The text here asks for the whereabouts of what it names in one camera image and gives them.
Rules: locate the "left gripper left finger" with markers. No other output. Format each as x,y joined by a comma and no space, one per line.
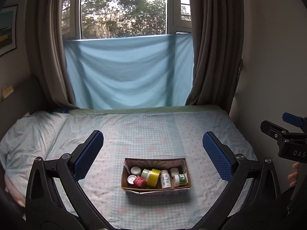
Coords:
54,198

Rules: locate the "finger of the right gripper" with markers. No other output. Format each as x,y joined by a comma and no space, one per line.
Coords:
272,130
294,120

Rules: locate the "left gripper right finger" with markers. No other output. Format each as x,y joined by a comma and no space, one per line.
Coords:
249,199

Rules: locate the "small black white jar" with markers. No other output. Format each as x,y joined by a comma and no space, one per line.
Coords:
136,171

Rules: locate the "white earbuds case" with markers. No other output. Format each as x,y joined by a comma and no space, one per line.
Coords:
174,171

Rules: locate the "green jar white lid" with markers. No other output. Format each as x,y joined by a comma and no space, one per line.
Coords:
145,173

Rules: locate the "person's right hand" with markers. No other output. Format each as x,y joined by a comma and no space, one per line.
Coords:
293,177

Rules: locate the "white floral pillow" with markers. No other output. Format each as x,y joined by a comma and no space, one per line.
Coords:
30,137

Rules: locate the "green patterned white jar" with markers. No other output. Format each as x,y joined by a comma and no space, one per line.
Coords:
180,180

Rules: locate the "round white red-rimmed container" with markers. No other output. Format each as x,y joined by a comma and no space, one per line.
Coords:
131,178

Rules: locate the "small red box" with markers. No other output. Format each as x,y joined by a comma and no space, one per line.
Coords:
139,182

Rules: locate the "cardboard box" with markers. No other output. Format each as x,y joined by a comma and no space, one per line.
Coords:
159,164

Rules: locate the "white pill bottle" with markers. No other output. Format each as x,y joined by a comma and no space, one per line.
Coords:
165,179

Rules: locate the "yellow tape roll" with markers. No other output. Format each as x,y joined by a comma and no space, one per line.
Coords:
153,177

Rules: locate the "checkered floral bed sheet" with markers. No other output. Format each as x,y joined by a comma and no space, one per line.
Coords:
151,136

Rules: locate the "brown right curtain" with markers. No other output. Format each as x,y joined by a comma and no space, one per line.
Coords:
217,36

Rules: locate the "brown curtain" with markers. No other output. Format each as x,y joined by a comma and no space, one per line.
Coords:
45,50
217,36

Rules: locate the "light blue hanging cloth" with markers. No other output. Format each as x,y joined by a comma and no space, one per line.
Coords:
130,72

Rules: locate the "brown left curtain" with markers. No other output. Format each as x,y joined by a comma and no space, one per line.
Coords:
45,50

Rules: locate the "beige wall switch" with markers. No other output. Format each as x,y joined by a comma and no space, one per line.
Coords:
6,91

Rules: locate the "framed wall picture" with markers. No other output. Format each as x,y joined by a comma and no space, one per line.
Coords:
8,22

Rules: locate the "window with grey frame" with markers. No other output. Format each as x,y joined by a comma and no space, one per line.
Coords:
107,19

